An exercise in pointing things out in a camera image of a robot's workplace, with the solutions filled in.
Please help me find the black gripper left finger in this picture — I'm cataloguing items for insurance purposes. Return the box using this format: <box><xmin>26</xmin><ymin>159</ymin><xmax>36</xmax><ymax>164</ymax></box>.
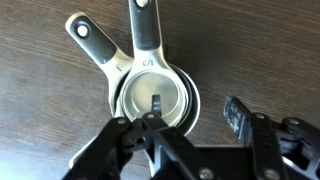
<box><xmin>63</xmin><ymin>94</ymin><xmax>218</xmax><ymax>180</ymax></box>

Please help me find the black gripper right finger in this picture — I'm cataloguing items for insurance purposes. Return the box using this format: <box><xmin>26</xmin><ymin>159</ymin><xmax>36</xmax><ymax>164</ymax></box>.
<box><xmin>223</xmin><ymin>95</ymin><xmax>320</xmax><ymax>180</ymax></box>

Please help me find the smallest steel measuring cup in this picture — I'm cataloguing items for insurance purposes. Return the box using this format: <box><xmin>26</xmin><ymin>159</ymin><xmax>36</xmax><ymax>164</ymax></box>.
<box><xmin>127</xmin><ymin>70</ymin><xmax>179</xmax><ymax>121</ymax></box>

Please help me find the large steel measuring cup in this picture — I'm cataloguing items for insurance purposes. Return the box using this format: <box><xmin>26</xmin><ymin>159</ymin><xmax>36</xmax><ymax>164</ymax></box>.
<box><xmin>64</xmin><ymin>11</ymin><xmax>202</xmax><ymax>138</ymax></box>

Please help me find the one-third steel measuring cup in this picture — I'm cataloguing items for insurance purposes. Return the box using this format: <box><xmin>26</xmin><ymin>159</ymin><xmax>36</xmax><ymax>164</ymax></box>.
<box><xmin>119</xmin><ymin>0</ymin><xmax>189</xmax><ymax>129</ymax></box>

